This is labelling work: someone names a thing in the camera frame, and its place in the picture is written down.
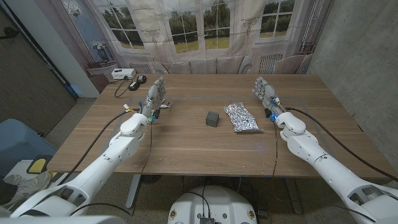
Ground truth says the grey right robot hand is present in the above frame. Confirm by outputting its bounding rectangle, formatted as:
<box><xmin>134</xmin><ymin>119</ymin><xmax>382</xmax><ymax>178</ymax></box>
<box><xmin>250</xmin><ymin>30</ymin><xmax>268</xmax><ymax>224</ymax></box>
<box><xmin>251</xmin><ymin>76</ymin><xmax>286</xmax><ymax>116</ymax></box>

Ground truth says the aluminum foil sheet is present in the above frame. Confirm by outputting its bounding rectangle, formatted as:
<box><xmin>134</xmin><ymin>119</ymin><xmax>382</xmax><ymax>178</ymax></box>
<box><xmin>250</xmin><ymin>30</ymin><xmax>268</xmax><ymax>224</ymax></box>
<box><xmin>223</xmin><ymin>101</ymin><xmax>264</xmax><ymax>134</ymax></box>

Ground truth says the black power strip cable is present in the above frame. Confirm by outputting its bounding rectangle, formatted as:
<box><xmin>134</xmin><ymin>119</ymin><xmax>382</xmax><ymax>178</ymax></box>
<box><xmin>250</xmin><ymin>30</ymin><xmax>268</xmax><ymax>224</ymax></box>
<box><xmin>113</xmin><ymin>75</ymin><xmax>134</xmax><ymax>99</ymax></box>

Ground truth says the grey cube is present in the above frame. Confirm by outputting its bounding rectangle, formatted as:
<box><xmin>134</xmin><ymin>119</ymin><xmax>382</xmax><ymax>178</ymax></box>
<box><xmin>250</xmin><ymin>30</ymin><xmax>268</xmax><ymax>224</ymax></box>
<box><xmin>205</xmin><ymin>111</ymin><xmax>220</xmax><ymax>128</ymax></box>

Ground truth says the grey table leg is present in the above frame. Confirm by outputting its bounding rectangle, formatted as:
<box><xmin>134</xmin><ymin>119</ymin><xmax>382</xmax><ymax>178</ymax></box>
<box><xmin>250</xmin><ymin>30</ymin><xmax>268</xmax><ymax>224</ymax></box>
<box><xmin>125</xmin><ymin>174</ymin><xmax>142</xmax><ymax>210</ymax></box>
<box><xmin>284</xmin><ymin>177</ymin><xmax>303</xmax><ymax>215</ymax></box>

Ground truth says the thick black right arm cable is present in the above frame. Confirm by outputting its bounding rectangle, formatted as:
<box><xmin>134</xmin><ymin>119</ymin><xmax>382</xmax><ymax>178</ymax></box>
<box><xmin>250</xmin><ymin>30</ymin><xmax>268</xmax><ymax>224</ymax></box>
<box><xmin>284</xmin><ymin>106</ymin><xmax>398</xmax><ymax>184</ymax></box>

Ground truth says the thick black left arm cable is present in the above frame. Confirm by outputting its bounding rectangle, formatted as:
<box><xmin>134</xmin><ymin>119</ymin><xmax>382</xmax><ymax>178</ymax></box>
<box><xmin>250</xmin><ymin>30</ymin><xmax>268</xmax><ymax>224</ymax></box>
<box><xmin>57</xmin><ymin>108</ymin><xmax>141</xmax><ymax>187</ymax></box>

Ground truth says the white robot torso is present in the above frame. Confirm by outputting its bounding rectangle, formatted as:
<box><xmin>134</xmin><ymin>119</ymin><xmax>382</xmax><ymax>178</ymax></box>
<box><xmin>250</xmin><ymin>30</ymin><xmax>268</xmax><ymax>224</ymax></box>
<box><xmin>167</xmin><ymin>185</ymin><xmax>259</xmax><ymax>224</ymax></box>

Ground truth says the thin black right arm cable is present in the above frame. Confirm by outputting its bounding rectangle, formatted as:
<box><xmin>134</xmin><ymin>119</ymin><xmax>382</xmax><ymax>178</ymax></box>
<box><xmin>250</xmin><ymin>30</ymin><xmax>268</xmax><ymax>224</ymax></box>
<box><xmin>272</xmin><ymin>121</ymin><xmax>279</xmax><ymax>179</ymax></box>

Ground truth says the black torso cable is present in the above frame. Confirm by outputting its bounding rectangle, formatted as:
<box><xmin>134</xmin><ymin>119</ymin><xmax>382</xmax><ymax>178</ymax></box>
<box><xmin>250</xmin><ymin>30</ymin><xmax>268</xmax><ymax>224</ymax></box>
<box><xmin>185</xmin><ymin>185</ymin><xmax>213</xmax><ymax>219</ymax></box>

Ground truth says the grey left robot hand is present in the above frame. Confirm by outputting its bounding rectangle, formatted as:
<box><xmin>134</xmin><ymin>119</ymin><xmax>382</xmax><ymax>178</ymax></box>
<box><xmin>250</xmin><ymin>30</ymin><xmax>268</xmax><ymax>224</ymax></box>
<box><xmin>141</xmin><ymin>76</ymin><xmax>167</xmax><ymax>118</ymax></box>

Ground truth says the blue chair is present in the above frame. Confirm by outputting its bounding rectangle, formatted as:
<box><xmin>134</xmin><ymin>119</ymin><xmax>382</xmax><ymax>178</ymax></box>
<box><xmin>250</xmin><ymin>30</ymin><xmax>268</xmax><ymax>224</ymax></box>
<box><xmin>0</xmin><ymin>118</ymin><xmax>58</xmax><ymax>179</ymax></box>

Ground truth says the white power strip box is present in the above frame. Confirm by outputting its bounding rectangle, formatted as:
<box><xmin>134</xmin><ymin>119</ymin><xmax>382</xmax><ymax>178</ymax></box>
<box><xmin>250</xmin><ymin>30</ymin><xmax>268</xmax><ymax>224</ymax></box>
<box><xmin>111</xmin><ymin>68</ymin><xmax>137</xmax><ymax>80</ymax></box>

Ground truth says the printed window backdrop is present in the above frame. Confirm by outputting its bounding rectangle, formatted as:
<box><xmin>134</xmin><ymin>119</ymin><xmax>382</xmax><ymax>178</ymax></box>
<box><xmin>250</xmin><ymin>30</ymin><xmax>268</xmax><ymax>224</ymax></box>
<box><xmin>34</xmin><ymin>0</ymin><xmax>336</xmax><ymax>76</ymax></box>

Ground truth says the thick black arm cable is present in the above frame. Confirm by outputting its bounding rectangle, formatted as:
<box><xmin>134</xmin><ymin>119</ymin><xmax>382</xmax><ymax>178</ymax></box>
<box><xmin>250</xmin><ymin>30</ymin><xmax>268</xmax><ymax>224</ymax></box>
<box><xmin>57</xmin><ymin>108</ymin><xmax>141</xmax><ymax>187</ymax></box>
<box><xmin>284</xmin><ymin>106</ymin><xmax>398</xmax><ymax>184</ymax></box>

